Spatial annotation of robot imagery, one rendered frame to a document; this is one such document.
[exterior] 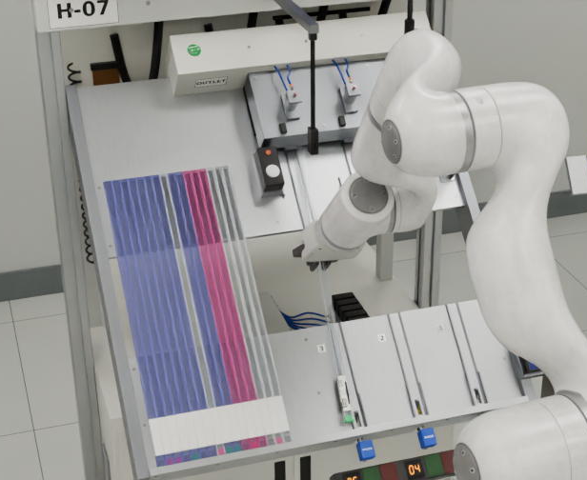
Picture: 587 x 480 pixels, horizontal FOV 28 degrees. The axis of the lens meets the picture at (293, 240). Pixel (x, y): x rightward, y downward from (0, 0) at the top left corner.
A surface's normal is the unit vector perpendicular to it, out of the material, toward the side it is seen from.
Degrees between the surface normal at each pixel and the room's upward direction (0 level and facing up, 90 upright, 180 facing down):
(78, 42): 90
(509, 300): 68
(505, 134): 80
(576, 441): 47
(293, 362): 42
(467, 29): 90
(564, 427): 28
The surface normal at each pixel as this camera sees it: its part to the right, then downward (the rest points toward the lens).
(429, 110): 0.04, -0.55
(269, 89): 0.19, -0.37
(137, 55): 0.30, 0.43
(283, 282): -0.01, -0.89
